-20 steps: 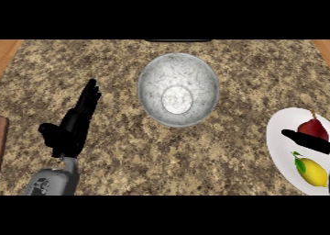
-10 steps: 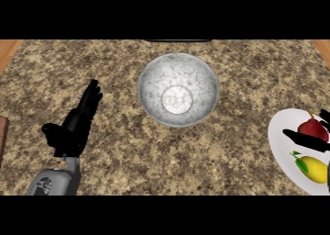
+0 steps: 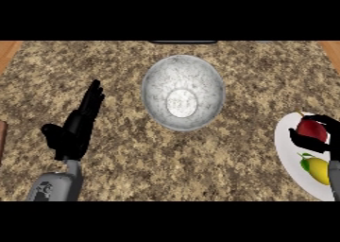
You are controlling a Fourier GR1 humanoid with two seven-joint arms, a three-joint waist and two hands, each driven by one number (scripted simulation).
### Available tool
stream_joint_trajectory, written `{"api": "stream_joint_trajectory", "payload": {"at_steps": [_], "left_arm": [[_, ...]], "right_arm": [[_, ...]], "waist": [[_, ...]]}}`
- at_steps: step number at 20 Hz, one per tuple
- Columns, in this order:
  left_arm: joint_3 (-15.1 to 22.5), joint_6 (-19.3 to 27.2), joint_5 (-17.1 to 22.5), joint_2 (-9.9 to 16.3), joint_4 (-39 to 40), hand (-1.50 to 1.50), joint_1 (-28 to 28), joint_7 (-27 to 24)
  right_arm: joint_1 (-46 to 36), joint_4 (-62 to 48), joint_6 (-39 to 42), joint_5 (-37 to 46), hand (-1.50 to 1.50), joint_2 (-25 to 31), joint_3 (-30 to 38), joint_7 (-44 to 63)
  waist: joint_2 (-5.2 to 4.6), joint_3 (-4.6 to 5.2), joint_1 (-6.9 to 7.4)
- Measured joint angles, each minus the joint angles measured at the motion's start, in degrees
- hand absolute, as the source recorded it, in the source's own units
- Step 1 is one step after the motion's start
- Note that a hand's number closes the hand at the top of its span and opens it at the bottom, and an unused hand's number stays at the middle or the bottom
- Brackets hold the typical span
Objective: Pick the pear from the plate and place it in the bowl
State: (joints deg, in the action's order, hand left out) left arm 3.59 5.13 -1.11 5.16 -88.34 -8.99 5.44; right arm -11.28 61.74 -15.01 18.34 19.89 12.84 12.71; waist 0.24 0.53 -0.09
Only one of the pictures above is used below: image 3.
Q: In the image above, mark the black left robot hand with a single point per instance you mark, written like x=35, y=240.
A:
x=76, y=126

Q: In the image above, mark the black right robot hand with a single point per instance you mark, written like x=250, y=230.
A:
x=336, y=132

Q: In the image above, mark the red pear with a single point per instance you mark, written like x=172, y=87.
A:
x=312, y=128

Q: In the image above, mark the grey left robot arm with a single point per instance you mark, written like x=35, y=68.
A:
x=56, y=186

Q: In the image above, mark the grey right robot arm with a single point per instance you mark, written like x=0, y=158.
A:
x=339, y=181

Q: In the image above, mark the white plate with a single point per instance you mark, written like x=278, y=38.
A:
x=288, y=164

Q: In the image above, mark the grey metal bowl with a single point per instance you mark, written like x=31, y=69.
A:
x=182, y=93

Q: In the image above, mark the yellow lemon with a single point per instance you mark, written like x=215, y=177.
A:
x=318, y=169

